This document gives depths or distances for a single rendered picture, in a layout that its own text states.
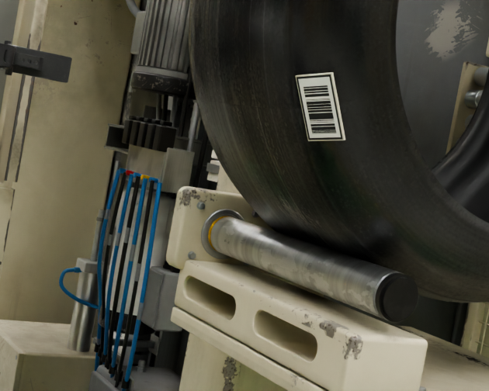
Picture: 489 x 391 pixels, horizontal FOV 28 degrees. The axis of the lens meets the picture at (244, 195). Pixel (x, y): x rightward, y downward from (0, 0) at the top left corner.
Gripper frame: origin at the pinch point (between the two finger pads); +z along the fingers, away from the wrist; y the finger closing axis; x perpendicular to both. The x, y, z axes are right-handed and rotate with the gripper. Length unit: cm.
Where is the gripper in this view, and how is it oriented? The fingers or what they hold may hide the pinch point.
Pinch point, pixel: (39, 64)
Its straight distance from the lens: 116.2
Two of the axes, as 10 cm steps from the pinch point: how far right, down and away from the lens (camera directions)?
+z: 8.6, 1.3, 4.9
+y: -4.8, -1.3, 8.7
